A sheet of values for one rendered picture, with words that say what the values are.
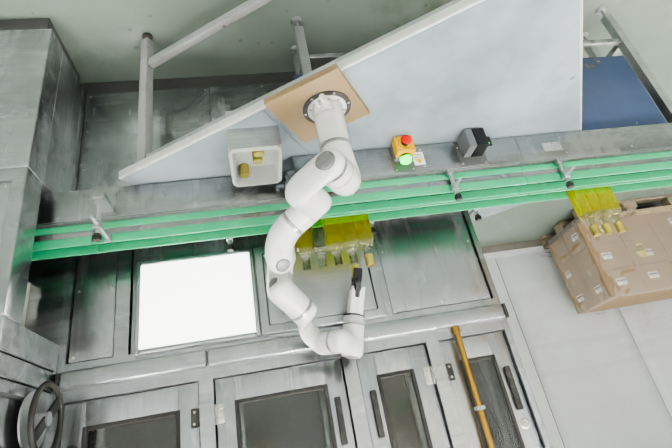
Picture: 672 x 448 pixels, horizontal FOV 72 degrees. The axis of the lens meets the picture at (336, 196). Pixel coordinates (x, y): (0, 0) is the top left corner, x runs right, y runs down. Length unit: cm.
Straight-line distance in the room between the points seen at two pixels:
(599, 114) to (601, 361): 380
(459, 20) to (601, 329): 483
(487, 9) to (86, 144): 169
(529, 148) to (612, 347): 410
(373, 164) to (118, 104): 124
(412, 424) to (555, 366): 379
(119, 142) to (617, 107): 219
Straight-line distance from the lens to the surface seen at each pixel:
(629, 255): 544
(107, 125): 232
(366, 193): 168
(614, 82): 252
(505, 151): 195
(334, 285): 180
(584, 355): 568
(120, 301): 189
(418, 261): 194
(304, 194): 125
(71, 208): 186
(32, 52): 215
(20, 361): 168
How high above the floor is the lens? 173
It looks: 29 degrees down
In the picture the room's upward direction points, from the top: 168 degrees clockwise
